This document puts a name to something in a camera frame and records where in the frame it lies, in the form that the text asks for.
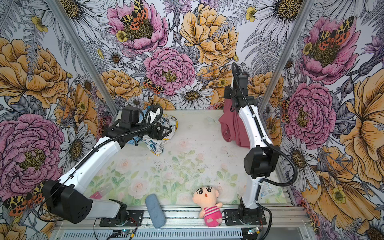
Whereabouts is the newspaper print yellow white cloth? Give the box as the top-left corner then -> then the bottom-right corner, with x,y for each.
143,115 -> 178,156

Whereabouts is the aluminium left rear corner post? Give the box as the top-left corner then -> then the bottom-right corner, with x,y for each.
47,1 -> 120,117

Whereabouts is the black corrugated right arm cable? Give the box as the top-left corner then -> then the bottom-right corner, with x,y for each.
230,62 -> 298,187

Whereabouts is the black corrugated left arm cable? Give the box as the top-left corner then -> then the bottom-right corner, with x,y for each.
71,104 -> 164,172

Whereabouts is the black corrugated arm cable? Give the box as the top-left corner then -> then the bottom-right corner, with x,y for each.
230,62 -> 298,187
71,104 -> 164,172

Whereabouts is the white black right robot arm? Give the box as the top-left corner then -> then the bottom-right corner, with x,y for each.
225,74 -> 280,226

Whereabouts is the aluminium corner post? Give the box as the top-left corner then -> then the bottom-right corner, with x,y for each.
47,1 -> 120,117
259,0 -> 315,114

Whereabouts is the maroon red cloth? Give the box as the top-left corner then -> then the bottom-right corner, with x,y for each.
219,99 -> 250,149

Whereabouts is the aluminium right table edge rail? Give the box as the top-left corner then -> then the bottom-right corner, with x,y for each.
274,161 -> 296,208

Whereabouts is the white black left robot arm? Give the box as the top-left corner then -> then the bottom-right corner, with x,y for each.
42,106 -> 172,225

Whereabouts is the white blue paper sachet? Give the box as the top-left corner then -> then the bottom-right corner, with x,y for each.
260,182 -> 279,198

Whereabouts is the cartoon boy plush doll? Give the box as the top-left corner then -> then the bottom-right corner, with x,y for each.
193,186 -> 223,228

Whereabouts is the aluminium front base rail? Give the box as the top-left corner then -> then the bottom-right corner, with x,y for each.
51,205 -> 316,240

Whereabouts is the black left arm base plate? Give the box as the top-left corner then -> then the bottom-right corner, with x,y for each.
99,210 -> 144,227

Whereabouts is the aluminium right rear corner post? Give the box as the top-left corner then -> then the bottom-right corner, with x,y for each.
259,0 -> 315,114

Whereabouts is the grey blue oblong case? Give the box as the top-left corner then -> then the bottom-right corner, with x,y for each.
145,194 -> 166,229

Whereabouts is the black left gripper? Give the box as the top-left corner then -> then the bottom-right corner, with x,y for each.
131,119 -> 172,141

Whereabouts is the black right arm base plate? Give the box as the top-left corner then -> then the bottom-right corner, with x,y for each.
224,208 -> 267,226

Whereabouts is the white slotted cable duct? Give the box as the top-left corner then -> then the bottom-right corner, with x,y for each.
56,228 -> 243,240

